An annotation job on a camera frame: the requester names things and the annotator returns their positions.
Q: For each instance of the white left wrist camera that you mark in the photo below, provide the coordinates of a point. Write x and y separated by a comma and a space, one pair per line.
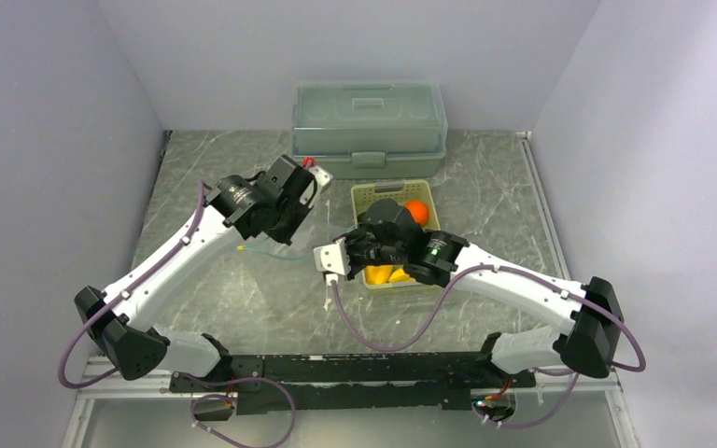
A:
322, 177

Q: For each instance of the orange fruit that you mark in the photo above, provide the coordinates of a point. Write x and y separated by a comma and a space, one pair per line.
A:
419, 211

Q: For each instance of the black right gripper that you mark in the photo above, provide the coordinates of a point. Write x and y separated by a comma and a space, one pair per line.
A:
350, 237

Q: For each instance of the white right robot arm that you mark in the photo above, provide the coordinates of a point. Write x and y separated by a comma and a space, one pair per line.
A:
581, 321

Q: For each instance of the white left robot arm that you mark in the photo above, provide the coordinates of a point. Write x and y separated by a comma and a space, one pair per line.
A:
121, 319

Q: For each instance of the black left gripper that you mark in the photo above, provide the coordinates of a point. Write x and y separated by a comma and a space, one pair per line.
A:
303, 206

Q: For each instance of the yellow bell pepper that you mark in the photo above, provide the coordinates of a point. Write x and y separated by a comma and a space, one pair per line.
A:
378, 275

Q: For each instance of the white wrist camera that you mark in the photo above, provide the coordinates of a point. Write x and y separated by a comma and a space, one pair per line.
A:
332, 260
322, 177

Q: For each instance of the green translucent storage box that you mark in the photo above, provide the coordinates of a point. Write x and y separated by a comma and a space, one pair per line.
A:
370, 129

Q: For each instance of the clear zip bag blue zipper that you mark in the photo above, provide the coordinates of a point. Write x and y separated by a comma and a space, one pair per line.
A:
313, 231

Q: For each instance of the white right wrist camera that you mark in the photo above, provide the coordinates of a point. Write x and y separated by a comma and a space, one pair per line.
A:
332, 260

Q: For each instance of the yellow banana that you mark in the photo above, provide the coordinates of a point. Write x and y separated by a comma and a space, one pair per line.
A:
399, 276

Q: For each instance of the pale green perforated basket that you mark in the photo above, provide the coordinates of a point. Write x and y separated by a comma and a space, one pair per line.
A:
400, 192

